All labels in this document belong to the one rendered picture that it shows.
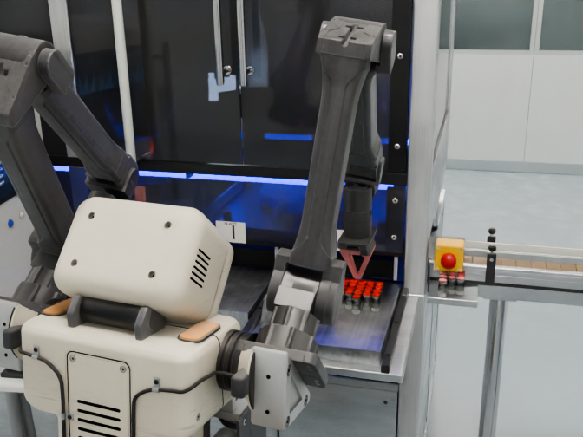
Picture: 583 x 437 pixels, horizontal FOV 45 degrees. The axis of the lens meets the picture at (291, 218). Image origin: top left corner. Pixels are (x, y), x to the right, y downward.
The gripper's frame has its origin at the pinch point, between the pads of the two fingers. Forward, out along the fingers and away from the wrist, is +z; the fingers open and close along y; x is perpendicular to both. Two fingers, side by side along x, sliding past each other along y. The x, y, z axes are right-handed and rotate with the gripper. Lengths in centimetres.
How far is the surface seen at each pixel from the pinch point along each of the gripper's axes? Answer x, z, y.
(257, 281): 35, 21, 35
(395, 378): -8.7, 22.1, -3.0
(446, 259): -16.0, 9.7, 33.9
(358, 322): 3.3, 21.3, 18.2
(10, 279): 89, 11, 2
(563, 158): -84, 107, 497
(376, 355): -4.3, 18.6, -0.3
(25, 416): 103, 63, 14
